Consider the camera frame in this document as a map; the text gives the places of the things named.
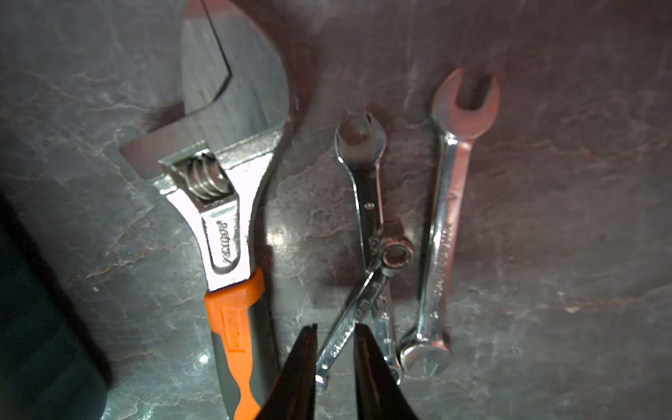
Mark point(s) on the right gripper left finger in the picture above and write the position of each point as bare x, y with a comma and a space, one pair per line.
294, 394

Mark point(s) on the small silver combination wrench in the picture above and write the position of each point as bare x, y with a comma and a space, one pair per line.
395, 254

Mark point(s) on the orange handled adjustable wrench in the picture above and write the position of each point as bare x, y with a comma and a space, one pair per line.
212, 166

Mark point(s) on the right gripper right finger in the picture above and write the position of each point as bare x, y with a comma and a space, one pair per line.
377, 394

